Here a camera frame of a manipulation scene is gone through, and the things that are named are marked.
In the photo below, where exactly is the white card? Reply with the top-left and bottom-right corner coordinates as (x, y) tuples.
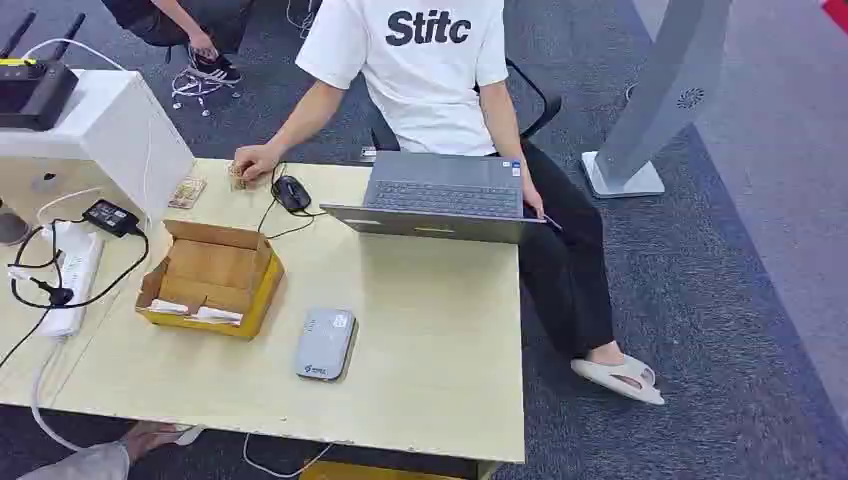
(187, 305), (245, 328)
(146, 298), (191, 317)

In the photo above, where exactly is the grey floor stand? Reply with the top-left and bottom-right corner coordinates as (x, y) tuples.
(580, 0), (734, 201)

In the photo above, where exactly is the crouching person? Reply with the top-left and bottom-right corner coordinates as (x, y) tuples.
(99, 0), (257, 86)

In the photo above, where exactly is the grey card reader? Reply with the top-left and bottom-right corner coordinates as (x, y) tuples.
(294, 307), (360, 384)

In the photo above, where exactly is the person in white shirt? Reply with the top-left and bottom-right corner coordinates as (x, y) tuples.
(233, 0), (666, 407)

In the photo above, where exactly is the open cardboard box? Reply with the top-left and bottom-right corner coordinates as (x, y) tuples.
(135, 219), (286, 341)

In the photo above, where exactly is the yellow box under desk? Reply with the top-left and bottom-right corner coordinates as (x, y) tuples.
(298, 460), (466, 480)

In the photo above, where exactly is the black power adapter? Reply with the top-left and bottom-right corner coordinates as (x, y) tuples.
(81, 199), (142, 239)

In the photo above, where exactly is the white cable under desk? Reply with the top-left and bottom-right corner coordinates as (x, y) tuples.
(241, 433), (334, 480)

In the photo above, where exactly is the grey round base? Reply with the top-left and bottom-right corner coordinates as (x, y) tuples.
(0, 197), (32, 247)

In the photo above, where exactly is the white power strip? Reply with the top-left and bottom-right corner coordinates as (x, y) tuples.
(38, 221), (106, 340)

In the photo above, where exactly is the white power strip cord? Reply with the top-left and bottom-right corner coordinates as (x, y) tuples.
(29, 337), (84, 454)

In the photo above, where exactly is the black computer mouse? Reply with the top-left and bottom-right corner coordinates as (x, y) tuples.
(270, 174), (313, 215)

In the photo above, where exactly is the black power cable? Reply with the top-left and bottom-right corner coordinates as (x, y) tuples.
(0, 218), (151, 370)

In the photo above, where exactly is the person's right hand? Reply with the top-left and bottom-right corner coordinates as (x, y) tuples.
(233, 143), (285, 183)

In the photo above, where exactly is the grey laptop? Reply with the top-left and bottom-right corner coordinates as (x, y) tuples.
(319, 150), (549, 246)

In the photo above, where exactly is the white cabinet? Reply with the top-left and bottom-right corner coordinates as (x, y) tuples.
(0, 68), (196, 228)

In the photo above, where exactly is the white slipper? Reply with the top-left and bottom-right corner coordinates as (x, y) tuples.
(570, 354), (666, 407)

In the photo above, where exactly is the thin white cable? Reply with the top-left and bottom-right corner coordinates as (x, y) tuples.
(21, 37), (155, 230)

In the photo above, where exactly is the red object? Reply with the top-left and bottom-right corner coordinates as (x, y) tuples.
(820, 0), (848, 36)

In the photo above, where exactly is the white cables bundle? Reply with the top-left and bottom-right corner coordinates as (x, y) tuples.
(170, 44), (244, 119)

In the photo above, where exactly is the black mouse cable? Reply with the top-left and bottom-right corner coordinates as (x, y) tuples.
(256, 161), (327, 241)

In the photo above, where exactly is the black router with antennas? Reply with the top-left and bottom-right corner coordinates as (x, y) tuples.
(0, 11), (88, 132)

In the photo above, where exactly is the black plug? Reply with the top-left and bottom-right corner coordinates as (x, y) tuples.
(29, 277), (76, 308)

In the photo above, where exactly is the black office chair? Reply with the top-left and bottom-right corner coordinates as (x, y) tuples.
(360, 57), (564, 161)

